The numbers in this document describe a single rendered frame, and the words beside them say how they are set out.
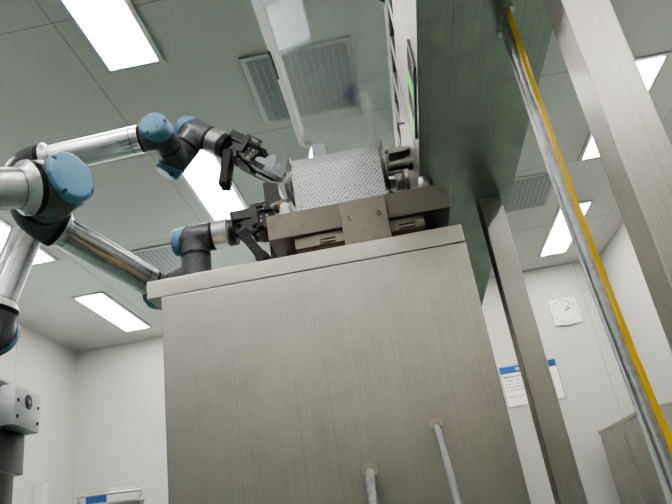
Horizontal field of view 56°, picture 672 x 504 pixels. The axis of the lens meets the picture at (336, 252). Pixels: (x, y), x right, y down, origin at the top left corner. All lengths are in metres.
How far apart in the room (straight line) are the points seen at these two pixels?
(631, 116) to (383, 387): 0.65
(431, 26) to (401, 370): 0.62
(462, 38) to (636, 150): 0.50
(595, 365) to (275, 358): 6.32
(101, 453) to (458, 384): 6.87
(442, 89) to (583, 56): 0.49
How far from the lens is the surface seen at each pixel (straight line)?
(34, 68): 3.81
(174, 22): 3.48
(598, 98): 0.86
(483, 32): 1.23
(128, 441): 7.77
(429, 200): 1.40
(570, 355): 7.38
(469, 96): 1.37
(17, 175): 1.42
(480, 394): 1.21
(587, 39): 0.91
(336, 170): 1.68
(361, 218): 1.37
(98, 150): 1.80
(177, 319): 1.33
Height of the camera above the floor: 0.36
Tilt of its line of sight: 24 degrees up
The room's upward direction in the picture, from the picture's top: 9 degrees counter-clockwise
